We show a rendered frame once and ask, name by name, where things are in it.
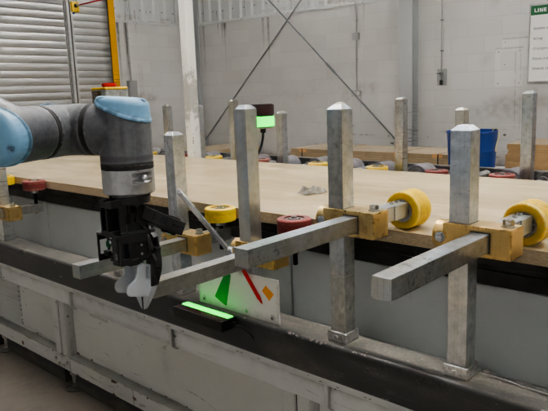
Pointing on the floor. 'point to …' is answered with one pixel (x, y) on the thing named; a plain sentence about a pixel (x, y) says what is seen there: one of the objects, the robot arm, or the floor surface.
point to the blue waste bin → (488, 140)
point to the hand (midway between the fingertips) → (147, 300)
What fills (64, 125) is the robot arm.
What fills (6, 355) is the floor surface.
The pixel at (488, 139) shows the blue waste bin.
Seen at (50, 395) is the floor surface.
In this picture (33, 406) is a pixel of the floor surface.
